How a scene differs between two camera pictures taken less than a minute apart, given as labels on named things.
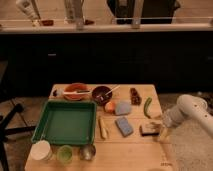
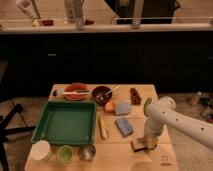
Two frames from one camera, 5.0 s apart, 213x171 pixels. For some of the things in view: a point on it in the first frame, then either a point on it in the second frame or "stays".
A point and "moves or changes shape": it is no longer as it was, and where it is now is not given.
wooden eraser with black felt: [150, 129] moves or changes shape
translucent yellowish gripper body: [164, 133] → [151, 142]
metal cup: [87, 152] stays
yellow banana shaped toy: [102, 129] stays
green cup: [65, 154] stays
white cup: [41, 150] stays
